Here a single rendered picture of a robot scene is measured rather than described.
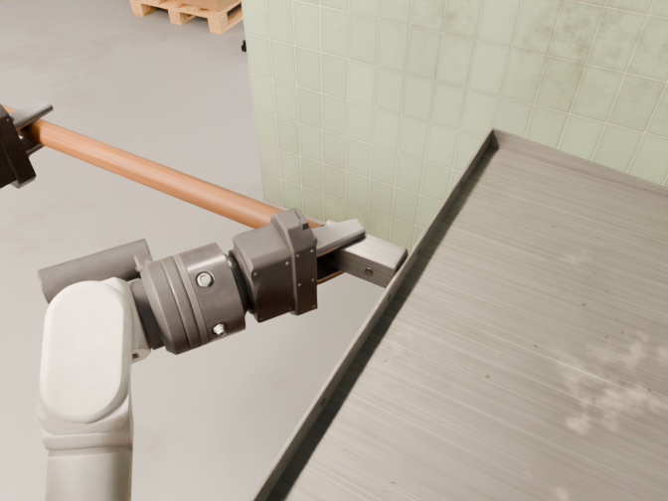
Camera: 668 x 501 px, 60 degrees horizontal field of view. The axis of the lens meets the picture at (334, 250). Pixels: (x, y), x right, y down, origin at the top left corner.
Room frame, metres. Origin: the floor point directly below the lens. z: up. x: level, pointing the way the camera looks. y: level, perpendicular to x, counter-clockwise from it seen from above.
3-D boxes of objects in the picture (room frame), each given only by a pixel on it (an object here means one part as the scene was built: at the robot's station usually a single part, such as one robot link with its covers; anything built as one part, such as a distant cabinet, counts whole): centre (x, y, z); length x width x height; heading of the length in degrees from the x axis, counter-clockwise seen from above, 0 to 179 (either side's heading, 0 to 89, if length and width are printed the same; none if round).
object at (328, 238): (0.41, 0.00, 1.24); 0.06 x 0.03 x 0.02; 116
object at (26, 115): (0.63, 0.39, 1.24); 0.06 x 0.03 x 0.02; 144
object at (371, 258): (0.40, -0.03, 1.21); 0.09 x 0.04 x 0.03; 61
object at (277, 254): (0.37, 0.08, 1.22); 0.12 x 0.10 x 0.13; 116
